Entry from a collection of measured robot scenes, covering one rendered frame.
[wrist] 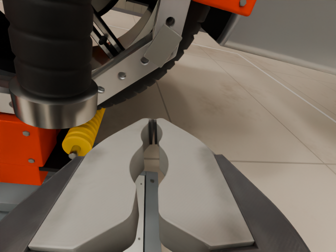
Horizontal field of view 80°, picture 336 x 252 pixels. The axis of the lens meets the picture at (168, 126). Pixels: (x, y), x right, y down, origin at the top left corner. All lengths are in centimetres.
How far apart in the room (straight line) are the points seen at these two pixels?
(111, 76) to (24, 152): 24
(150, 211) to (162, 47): 69
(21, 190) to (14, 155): 29
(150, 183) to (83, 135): 58
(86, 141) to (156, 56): 23
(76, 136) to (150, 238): 52
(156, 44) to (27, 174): 38
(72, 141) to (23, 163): 11
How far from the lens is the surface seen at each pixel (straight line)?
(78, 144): 45
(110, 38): 44
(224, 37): 50
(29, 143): 46
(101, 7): 58
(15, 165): 52
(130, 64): 34
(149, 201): 91
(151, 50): 32
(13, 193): 78
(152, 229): 85
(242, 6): 34
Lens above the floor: 82
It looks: 34 degrees down
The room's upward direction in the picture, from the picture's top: 17 degrees clockwise
